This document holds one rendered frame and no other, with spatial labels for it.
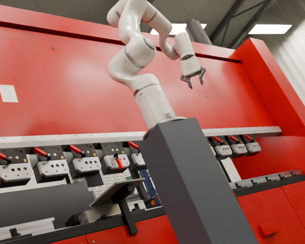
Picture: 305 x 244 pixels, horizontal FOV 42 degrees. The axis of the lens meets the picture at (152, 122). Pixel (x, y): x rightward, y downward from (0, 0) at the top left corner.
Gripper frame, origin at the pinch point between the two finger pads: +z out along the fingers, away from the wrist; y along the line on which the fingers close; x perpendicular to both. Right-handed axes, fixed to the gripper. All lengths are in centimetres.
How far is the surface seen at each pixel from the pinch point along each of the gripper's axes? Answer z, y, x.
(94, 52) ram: -57, -61, 16
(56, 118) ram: 0, -75, -22
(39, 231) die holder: 61, -79, -43
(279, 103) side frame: -31, 44, 170
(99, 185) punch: 39, -64, -7
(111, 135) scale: 9, -57, 6
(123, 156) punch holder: 23, -53, 9
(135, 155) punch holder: 22, -49, 16
